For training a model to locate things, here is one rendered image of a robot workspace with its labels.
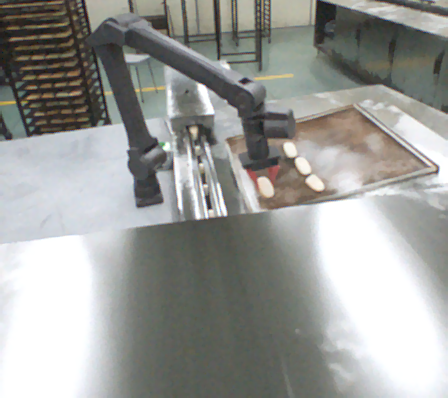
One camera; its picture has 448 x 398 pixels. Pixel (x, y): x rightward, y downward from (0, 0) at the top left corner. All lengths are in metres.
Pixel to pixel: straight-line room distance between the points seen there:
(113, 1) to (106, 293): 7.94
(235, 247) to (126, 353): 0.11
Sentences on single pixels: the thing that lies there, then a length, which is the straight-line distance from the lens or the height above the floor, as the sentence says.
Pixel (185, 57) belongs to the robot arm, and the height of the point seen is 1.28.
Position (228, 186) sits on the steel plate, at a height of 0.82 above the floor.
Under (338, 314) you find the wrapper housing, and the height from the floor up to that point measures 1.30.
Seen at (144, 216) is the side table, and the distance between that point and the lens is 1.22.
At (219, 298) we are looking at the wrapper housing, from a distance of 0.27.
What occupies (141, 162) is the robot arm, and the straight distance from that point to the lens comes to 1.19.
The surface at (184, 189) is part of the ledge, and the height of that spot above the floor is 0.86.
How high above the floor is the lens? 1.50
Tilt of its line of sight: 30 degrees down
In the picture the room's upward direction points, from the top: 4 degrees counter-clockwise
